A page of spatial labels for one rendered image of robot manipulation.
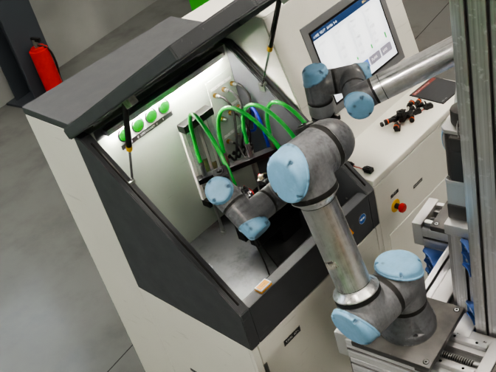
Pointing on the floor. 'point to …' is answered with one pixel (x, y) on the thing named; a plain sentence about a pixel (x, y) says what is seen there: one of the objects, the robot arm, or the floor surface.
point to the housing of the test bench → (170, 28)
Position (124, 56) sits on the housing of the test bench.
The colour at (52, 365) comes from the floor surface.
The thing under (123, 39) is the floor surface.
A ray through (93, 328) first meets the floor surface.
